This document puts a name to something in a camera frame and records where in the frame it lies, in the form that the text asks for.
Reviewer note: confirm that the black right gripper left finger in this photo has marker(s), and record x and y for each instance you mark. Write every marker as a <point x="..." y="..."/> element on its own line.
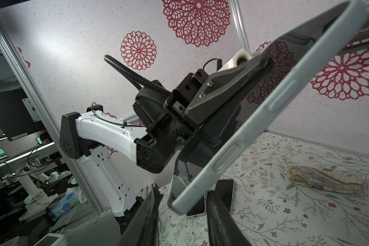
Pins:
<point x="143" y="228"/>

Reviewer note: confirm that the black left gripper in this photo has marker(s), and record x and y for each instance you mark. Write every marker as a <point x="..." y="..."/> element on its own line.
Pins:
<point x="195" y="102"/>

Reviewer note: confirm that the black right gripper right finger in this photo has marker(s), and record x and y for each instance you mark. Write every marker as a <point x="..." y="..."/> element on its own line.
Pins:
<point x="222" y="229"/>

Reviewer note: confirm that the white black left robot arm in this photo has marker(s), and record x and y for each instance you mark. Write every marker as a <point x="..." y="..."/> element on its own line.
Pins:
<point x="151" y="145"/>

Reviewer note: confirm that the black phone on table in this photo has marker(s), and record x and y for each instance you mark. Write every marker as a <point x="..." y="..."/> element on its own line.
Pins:
<point x="199" y="209"/>
<point x="225" y="189"/>

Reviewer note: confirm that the clear plastic bag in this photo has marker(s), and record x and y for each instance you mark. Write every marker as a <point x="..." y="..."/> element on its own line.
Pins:
<point x="324" y="179"/>

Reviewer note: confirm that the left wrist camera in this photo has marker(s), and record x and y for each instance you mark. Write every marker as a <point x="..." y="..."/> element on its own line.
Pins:
<point x="240" y="57"/>

